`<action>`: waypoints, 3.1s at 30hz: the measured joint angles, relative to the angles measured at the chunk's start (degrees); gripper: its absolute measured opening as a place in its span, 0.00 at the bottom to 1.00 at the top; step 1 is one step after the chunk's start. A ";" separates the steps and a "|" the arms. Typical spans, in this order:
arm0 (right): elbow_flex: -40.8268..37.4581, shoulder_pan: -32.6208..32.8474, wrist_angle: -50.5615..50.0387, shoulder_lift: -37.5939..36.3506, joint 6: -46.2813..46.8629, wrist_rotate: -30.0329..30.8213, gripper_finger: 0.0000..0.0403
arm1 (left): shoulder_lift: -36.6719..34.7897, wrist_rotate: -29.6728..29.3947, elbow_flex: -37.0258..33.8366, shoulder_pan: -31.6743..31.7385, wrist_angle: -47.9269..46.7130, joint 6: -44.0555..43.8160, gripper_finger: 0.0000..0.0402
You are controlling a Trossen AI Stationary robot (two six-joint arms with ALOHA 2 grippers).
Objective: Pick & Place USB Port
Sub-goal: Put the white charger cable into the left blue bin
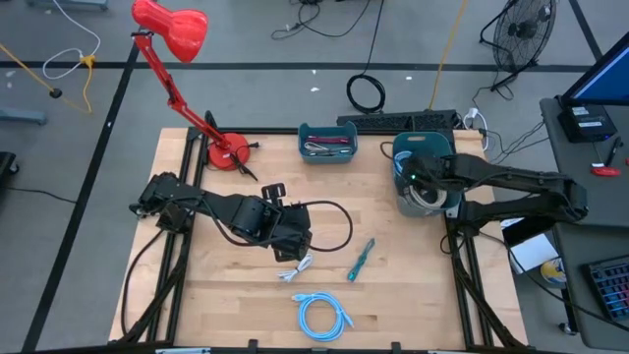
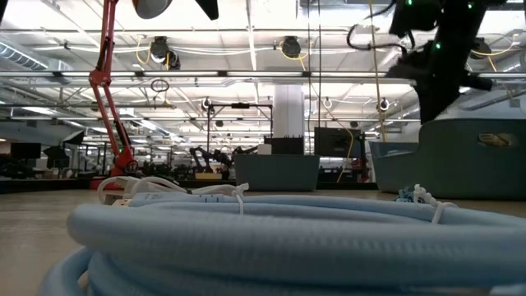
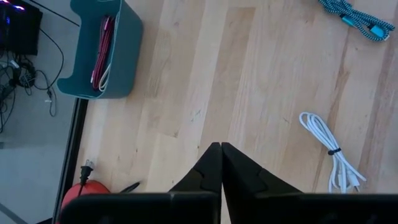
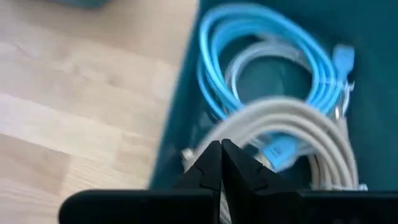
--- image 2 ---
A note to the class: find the large teal plastic bin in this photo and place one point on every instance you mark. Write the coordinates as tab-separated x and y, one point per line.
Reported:
452	172

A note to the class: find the background black robot arm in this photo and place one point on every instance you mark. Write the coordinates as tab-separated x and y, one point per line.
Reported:
209	158

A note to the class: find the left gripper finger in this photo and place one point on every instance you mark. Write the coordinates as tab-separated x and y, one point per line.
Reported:
209	8

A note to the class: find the red desk lamp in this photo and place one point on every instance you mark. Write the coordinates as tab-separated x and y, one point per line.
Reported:
107	41

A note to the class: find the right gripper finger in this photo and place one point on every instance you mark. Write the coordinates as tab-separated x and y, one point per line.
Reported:
430	104
452	103

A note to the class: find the background black monitor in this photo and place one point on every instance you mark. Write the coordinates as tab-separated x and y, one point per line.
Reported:
337	141

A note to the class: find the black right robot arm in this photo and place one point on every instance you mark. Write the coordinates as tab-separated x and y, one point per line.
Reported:
448	20

